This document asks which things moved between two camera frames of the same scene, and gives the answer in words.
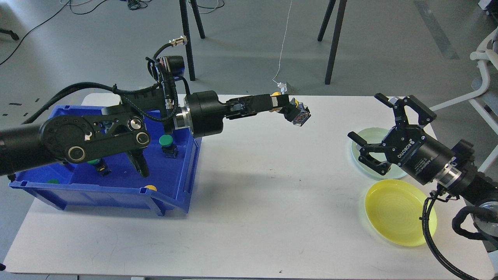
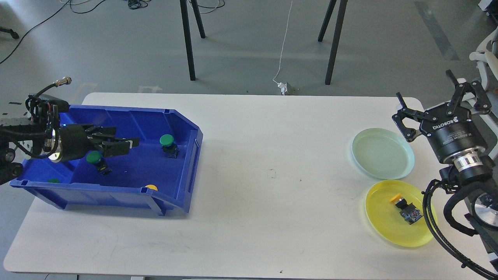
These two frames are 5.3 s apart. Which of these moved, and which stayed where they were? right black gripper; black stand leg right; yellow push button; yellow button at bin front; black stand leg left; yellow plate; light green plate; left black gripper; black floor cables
Moved: yellow push button; right black gripper; left black gripper
Stayed: black stand leg left; yellow button at bin front; black stand leg right; yellow plate; black floor cables; light green plate
